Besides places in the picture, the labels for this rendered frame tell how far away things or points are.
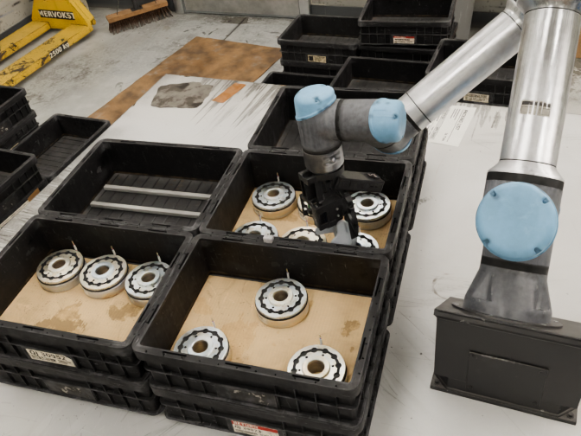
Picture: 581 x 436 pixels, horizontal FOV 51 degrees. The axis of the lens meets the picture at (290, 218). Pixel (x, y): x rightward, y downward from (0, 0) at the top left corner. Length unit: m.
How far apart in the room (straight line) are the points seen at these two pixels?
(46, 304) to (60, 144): 1.52
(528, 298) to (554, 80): 0.36
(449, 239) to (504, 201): 0.57
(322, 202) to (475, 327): 0.36
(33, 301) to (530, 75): 1.06
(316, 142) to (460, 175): 0.69
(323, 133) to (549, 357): 0.53
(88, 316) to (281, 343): 0.41
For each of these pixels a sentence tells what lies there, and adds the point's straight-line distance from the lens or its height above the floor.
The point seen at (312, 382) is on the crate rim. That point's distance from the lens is 0.99.
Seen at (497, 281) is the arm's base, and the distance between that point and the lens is 1.12.
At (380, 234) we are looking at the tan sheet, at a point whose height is 0.83.
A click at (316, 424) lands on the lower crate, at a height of 0.81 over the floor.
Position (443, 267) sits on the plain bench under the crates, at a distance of 1.46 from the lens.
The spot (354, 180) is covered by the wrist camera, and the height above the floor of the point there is 1.01.
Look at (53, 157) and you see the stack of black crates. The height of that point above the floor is 0.38.
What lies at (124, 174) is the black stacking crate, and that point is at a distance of 1.69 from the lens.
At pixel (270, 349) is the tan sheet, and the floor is 0.83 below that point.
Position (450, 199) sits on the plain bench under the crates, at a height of 0.70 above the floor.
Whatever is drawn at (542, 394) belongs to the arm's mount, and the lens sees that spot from 1.20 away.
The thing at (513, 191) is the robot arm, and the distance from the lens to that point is 0.97.
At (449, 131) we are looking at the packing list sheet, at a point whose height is 0.70.
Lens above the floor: 1.75
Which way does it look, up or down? 41 degrees down
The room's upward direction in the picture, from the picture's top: 9 degrees counter-clockwise
